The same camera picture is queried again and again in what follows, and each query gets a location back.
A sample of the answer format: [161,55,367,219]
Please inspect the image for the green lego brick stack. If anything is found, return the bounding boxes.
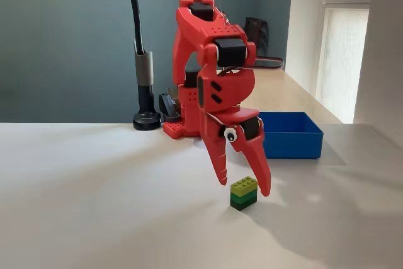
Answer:
[230,176,259,212]

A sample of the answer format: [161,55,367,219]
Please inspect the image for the blue plastic bin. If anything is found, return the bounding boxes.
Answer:
[258,111,324,160]

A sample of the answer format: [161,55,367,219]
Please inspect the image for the light wooden table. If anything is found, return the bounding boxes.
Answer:
[241,69,344,125]

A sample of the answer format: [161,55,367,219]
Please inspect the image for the black table clamp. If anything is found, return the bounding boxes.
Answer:
[158,92,182,123]

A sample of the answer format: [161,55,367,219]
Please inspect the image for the dark chair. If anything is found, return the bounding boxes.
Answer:
[244,16,270,59]

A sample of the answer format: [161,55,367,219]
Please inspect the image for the white window blind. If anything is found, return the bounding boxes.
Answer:
[319,0,374,122]

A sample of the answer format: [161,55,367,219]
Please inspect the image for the grey sleeve on stand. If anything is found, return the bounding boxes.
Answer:
[134,50,154,86]

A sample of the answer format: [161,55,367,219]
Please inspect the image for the black gooseneck stand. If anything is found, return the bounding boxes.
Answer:
[125,0,163,131]

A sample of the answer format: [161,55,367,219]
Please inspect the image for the black red servo cable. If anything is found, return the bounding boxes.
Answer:
[217,56,285,77]

